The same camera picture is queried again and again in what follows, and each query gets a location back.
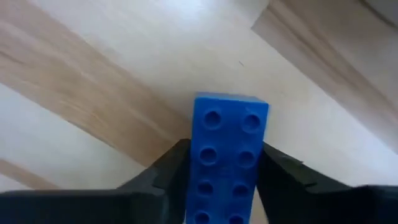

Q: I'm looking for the blue studded brick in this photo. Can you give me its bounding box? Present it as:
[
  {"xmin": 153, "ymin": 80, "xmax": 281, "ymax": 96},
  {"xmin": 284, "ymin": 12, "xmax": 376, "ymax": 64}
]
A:
[{"xmin": 185, "ymin": 91, "xmax": 270, "ymax": 224}]

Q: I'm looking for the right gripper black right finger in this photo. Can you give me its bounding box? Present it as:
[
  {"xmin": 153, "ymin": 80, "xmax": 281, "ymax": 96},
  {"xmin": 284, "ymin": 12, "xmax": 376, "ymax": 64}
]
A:
[{"xmin": 255, "ymin": 141, "xmax": 398, "ymax": 224}]

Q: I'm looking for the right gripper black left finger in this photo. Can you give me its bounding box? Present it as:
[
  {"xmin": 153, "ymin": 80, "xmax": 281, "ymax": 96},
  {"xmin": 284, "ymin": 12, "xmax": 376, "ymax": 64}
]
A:
[{"xmin": 0, "ymin": 138, "xmax": 192, "ymax": 224}]

